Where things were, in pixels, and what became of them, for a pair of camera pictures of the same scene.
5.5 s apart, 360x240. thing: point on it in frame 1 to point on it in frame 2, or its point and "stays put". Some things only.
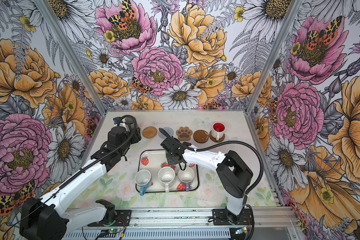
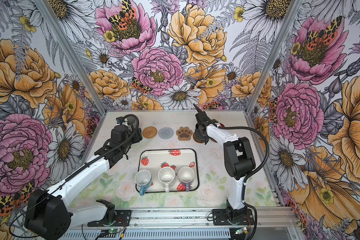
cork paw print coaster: x=184 y=133 stays put
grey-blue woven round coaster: x=167 y=129 stays put
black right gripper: x=170 y=161 to x=198 y=136
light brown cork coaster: x=149 y=132 stays put
